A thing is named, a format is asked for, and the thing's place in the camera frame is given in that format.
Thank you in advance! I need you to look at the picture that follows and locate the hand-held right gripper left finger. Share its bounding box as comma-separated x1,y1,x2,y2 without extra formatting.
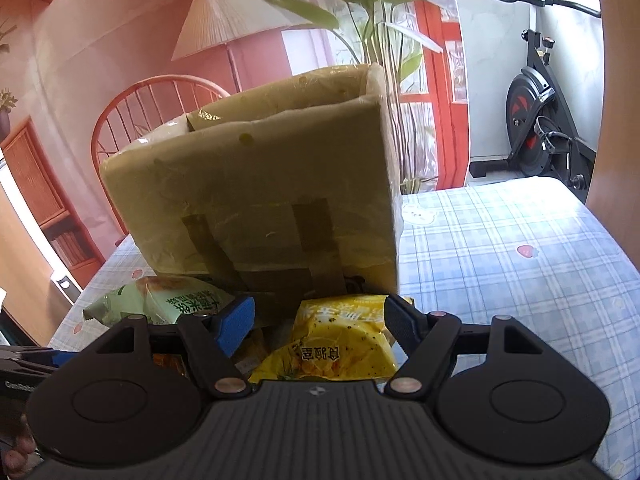
92,296,256,401

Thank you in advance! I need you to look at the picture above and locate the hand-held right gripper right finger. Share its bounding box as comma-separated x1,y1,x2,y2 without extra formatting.
382,294,548,401

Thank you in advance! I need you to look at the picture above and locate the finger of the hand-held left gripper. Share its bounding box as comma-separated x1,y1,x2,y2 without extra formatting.
0,345,77,373

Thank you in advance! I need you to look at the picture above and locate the large yellow speckled snack packet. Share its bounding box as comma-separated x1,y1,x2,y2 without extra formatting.
248,295,401,383

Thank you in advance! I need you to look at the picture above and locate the green snack packet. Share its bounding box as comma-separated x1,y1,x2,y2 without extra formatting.
82,276,236,328

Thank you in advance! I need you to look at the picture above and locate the plastic-wrapped cardboard box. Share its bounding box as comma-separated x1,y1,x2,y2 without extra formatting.
99,62,403,306

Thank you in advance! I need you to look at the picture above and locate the person's left hand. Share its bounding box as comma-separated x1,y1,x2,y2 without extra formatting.
0,412,37,480

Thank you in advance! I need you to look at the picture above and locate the blue checked tablecloth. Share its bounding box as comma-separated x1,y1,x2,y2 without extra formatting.
47,176,640,480

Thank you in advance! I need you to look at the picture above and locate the black exercise bike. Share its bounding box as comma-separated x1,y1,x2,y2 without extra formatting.
487,0,603,191

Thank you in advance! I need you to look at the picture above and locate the brown wooden panel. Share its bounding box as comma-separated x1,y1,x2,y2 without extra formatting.
585,0,640,211

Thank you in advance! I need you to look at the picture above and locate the printed room wall backdrop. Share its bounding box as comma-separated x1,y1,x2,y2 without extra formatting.
0,0,471,286

